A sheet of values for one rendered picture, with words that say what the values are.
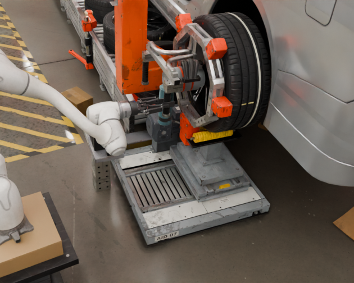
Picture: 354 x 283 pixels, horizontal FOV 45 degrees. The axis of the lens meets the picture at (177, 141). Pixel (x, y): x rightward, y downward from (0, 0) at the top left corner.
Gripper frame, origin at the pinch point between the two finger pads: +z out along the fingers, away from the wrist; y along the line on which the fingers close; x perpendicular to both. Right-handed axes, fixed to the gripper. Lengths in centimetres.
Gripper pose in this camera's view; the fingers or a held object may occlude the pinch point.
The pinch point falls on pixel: (166, 102)
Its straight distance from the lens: 222.3
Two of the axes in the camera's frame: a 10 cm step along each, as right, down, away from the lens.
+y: 3.8, 5.9, -7.1
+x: 0.7, -7.8, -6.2
